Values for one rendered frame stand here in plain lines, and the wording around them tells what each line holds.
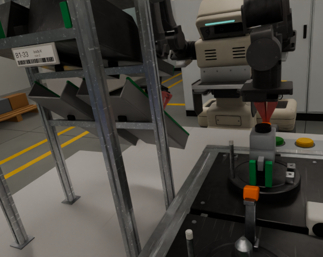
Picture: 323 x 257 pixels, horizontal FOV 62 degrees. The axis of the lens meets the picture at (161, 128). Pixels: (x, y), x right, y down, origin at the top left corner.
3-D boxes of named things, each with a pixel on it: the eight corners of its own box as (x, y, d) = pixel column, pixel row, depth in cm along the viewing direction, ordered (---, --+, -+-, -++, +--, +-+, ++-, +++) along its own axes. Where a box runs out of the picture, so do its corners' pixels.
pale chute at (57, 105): (104, 140, 85) (109, 127, 86) (135, 146, 77) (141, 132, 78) (26, 97, 63) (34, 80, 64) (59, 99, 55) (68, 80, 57)
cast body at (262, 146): (253, 150, 57) (252, 119, 55) (275, 151, 55) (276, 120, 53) (247, 170, 50) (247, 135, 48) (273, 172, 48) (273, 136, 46)
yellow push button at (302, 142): (295, 143, 73) (296, 136, 72) (312, 144, 71) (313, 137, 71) (296, 150, 70) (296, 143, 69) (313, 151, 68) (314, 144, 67)
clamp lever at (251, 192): (243, 236, 39) (245, 184, 39) (257, 239, 38) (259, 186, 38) (239, 246, 36) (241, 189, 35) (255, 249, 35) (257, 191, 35)
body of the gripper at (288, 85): (292, 97, 54) (294, 60, 51) (240, 98, 58) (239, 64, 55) (292, 88, 59) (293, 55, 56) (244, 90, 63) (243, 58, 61)
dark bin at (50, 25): (130, 77, 70) (134, 48, 70) (173, 76, 62) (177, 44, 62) (25, 41, 46) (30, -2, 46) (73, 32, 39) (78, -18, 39)
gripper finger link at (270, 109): (277, 134, 58) (277, 92, 54) (242, 133, 61) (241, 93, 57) (278, 122, 63) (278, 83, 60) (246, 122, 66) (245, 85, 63)
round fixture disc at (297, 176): (234, 162, 64) (233, 154, 64) (299, 168, 58) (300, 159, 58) (221, 196, 53) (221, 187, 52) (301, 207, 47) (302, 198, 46)
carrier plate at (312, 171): (219, 158, 71) (218, 151, 71) (323, 166, 61) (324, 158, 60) (190, 216, 51) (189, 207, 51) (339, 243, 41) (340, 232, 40)
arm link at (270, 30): (288, -7, 51) (242, 4, 55) (288, -10, 42) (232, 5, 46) (293, 55, 55) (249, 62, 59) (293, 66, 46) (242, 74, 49)
